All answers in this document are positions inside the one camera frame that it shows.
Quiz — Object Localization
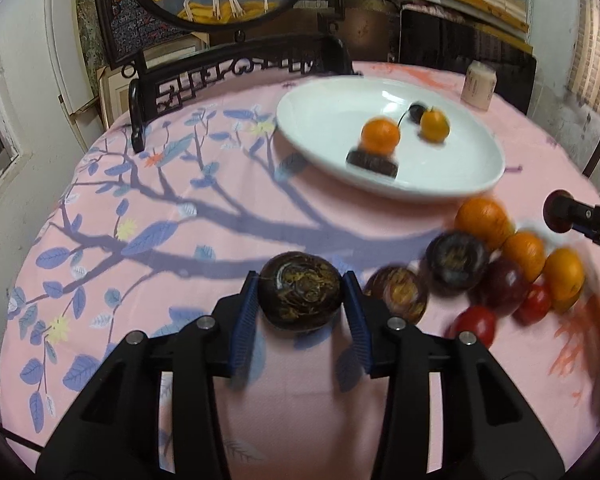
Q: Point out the cream beverage can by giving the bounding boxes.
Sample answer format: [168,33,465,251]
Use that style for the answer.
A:
[461,60,496,111]

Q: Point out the dark cherry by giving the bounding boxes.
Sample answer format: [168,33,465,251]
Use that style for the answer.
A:
[397,103,428,133]

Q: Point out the stacked picture frames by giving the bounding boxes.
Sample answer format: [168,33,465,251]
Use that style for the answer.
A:
[75,0,211,128]

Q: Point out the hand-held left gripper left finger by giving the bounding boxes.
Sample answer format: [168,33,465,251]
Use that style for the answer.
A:
[35,270,265,480]

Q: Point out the brown wooden cabinet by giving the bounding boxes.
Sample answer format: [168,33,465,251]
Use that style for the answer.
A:
[342,7,401,63]

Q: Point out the red cherry tomato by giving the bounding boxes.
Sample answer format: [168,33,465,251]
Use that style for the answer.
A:
[450,306,497,350]
[512,284,552,326]

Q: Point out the white oval plate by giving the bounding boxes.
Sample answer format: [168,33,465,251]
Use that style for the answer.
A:
[276,76,506,204]

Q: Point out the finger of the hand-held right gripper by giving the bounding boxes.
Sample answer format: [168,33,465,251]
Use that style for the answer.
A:
[542,189,600,256]

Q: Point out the dark red plum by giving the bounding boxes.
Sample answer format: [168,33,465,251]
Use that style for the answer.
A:
[472,257,531,316]

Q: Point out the white wall shelf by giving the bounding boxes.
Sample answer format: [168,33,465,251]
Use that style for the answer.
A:
[340,0,536,46]

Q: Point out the orange mandarin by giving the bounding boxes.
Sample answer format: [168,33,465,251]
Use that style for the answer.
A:
[454,197,515,251]
[361,116,400,156]

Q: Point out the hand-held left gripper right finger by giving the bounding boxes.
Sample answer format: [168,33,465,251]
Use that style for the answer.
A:
[342,270,566,480]

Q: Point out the small orange kumquat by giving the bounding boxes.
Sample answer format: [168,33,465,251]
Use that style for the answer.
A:
[542,247,586,311]
[500,231,547,283]
[420,107,451,143]

